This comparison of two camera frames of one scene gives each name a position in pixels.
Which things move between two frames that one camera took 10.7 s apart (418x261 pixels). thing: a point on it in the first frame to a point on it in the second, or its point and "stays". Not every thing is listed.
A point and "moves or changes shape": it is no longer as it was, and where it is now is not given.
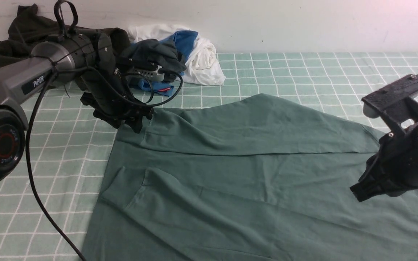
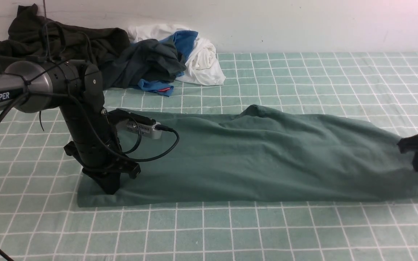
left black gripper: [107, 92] to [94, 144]
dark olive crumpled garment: [28, 29] stays
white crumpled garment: [202, 68] stays
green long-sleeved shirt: [261, 177] moves or changes shape
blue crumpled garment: [184, 40] stays
